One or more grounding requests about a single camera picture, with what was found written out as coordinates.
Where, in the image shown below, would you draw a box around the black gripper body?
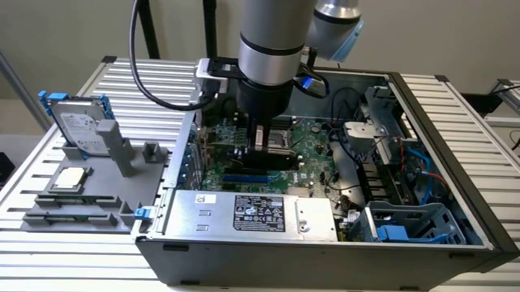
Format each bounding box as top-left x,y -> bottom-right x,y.
235,76 -> 296,123

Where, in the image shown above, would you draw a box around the black graphics card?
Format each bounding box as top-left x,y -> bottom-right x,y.
225,145 -> 302,172

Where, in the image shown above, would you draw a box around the blue expansion slot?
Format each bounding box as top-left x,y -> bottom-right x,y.
223,174 -> 273,184

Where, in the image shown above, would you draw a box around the black RAM slots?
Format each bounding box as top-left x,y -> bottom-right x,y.
270,116 -> 294,130

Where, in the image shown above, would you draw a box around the green motherboard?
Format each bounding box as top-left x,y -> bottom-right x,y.
201,117 -> 361,214

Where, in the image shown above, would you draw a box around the small silver chipset heatsink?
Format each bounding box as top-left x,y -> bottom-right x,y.
288,186 -> 314,198

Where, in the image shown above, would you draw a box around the white plastic drive cover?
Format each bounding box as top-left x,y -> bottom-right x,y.
342,121 -> 387,144

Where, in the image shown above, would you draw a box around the silver power supply unit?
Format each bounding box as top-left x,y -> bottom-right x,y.
162,189 -> 341,243

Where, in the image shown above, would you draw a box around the black tripod pole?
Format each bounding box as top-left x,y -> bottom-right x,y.
202,0 -> 219,59
137,0 -> 161,59

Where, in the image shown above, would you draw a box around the metal optical drive cage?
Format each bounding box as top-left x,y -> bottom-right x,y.
362,86 -> 420,167

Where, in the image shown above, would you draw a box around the open black PC case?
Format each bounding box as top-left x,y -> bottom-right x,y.
134,67 -> 514,287

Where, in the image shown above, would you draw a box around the grey parts rack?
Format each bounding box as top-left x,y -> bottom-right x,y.
23,119 -> 169,234

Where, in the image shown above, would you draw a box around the blue disk bay latch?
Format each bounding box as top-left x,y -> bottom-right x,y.
376,224 -> 409,243

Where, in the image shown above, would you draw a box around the grey disk bay cage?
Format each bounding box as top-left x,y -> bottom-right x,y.
349,200 -> 467,245

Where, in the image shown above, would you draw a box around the silver CPU chip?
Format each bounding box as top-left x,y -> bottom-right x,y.
54,167 -> 88,188

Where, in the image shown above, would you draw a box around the grey slatted side table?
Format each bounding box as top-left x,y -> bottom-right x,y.
481,78 -> 520,130

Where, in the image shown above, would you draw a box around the black box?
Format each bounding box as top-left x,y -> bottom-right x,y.
0,151 -> 16,185

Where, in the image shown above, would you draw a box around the CPU socket with metal frame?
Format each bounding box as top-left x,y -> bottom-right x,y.
266,128 -> 294,155

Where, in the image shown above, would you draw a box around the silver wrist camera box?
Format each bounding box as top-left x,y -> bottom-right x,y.
189,58 -> 231,106

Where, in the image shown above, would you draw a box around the black power wire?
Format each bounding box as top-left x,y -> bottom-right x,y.
329,87 -> 364,144

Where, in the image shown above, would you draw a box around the thick black camera cable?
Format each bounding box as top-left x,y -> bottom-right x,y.
129,0 -> 223,111

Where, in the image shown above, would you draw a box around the blue SATA wire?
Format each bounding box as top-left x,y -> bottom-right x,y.
400,145 -> 436,210

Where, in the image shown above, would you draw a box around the hard disk with blue bracket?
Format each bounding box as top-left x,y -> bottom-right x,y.
39,90 -> 115,160

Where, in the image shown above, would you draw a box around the red wire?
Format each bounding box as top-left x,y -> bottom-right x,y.
420,170 -> 449,191

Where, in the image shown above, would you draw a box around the grey metal post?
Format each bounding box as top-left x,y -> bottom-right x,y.
0,50 -> 44,133

